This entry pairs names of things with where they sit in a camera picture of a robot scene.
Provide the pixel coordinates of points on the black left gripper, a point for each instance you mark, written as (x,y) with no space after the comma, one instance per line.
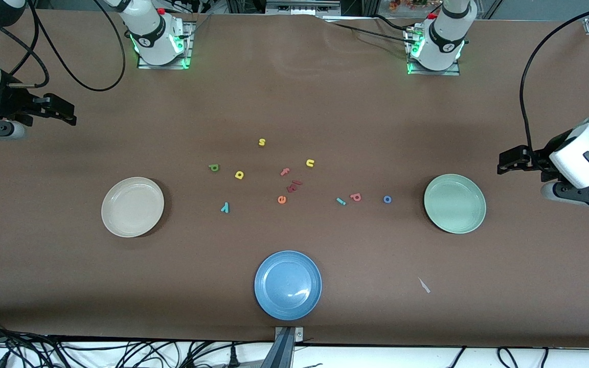
(541,156)

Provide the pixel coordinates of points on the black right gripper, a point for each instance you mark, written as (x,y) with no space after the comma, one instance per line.
(12,104)

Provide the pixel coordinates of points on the pink foam letter p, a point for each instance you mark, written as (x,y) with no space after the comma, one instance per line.
(356,197)

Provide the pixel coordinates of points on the teal foam letter y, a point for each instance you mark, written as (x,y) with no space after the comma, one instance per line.
(225,207)

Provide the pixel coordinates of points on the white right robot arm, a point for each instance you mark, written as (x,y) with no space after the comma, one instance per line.
(154,36)

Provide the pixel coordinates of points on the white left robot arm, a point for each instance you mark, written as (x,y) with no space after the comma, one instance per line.
(445,41)

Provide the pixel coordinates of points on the light green plate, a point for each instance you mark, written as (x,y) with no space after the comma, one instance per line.
(455,204)

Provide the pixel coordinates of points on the beige brown plate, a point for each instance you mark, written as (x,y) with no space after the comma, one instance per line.
(132,207)

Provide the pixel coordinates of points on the white tape scrap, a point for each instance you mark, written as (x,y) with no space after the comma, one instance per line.
(424,285)

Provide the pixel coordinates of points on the orange decoration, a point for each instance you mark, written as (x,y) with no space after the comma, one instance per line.
(407,4)

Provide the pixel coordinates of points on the blue plate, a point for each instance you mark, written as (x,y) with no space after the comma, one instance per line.
(288,285)

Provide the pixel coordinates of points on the grey metal box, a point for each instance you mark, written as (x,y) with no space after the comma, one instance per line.
(302,6)

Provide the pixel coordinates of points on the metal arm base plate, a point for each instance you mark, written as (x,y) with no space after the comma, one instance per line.
(432,72)
(188,46)

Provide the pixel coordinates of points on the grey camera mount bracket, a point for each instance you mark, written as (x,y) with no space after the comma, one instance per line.
(284,347)

